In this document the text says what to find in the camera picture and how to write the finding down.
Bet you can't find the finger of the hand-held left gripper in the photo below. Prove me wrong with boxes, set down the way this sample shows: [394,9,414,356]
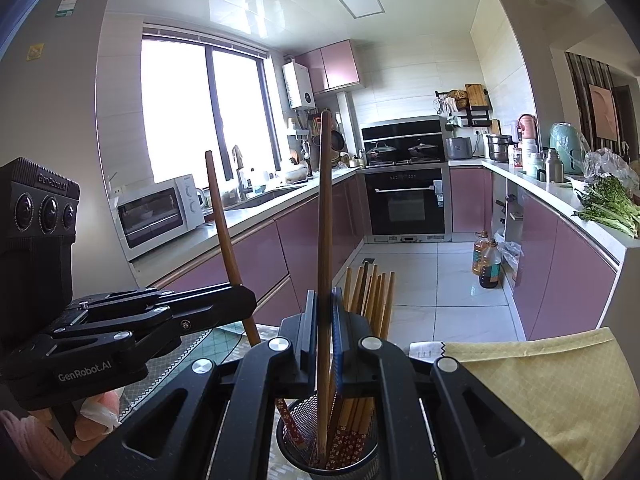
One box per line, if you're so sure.
[67,285,246,318]
[45,286,257,356]

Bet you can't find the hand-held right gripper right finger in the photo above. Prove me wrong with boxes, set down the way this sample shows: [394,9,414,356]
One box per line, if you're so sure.
[330,287,583,480]

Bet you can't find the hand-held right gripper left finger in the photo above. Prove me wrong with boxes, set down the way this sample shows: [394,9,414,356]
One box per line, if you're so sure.
[65,289,318,480]

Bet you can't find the bundle of wooden chopsticks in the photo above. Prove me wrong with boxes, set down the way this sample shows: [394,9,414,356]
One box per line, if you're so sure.
[307,261,397,468]

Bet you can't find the red-patterned single chopstick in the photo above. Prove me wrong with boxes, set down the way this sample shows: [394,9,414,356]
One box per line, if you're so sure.
[204,150,306,446]
[316,110,335,463]

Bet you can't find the black mesh holder cup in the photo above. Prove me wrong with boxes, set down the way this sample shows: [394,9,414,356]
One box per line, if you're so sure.
[276,394,381,480]

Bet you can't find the person's left forearm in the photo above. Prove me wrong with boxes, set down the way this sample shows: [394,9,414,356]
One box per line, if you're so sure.
[0,407,76,480]

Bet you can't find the person's left hand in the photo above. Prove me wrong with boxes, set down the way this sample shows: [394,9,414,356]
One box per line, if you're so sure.
[70,387,123,456]

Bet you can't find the pink base cabinet run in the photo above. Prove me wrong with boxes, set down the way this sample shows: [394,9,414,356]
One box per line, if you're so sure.
[449,165,618,342]
[132,172,371,331]

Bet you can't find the white toaster oven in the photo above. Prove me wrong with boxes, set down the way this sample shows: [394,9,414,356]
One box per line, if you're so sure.
[116,174,206,251]

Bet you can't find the steel sink faucet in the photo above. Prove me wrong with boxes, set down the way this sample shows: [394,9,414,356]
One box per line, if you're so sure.
[231,145,247,201]

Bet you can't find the black integrated stove with oven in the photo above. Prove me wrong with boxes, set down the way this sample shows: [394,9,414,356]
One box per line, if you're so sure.
[361,116,452,243]

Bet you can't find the grey refrigerator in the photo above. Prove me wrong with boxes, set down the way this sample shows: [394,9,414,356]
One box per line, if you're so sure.
[0,0,136,286]

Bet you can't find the oil bottles on floor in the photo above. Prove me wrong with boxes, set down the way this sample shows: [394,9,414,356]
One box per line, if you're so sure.
[479,237,502,289]

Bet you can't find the printed patchwork tablecloth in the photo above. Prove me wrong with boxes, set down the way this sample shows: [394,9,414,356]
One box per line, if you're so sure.
[117,327,640,480]

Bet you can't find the kitchen window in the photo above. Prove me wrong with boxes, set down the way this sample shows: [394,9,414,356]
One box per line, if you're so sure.
[140,22,281,186]

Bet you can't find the crumpled plastic bag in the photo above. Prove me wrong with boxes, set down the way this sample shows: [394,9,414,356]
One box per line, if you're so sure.
[492,230,523,281]

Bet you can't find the dark pot with lid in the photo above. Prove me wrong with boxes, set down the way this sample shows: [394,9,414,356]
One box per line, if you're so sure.
[366,142,398,163]
[407,142,440,162]

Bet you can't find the white vertical pipe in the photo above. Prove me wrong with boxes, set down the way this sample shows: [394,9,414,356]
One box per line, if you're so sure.
[336,91,356,161]

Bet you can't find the silver toaster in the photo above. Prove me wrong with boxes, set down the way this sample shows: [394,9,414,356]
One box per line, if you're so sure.
[446,136,473,160]

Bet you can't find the stainless steel pot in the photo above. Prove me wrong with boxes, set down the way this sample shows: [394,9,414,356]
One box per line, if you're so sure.
[486,134,513,162]

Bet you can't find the steel thermos flask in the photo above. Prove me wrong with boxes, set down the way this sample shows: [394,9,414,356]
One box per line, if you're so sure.
[542,147,563,182]

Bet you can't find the pale green kitchen appliance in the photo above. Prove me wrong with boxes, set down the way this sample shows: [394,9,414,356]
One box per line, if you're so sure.
[550,122,590,175]

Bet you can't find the bunch of green vegetables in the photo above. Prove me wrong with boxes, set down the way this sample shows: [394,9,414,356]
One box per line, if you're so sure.
[572,172,640,238]

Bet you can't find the clear plastic bag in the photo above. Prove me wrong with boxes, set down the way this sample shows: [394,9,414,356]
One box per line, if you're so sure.
[582,147,638,191]

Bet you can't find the striped curtain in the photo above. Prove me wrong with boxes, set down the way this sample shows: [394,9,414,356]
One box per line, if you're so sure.
[565,51,618,151]

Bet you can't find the white wall water heater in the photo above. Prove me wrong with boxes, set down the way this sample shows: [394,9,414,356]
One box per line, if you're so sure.
[282,60,317,110]

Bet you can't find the black wall rack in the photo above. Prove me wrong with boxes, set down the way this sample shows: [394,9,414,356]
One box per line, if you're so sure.
[435,89,493,128]

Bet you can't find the pink wall cabinet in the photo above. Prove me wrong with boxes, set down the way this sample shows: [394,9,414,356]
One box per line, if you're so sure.
[295,40,362,93]

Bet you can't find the pink wall picture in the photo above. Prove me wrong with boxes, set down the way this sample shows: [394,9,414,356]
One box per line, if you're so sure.
[587,82,621,141]

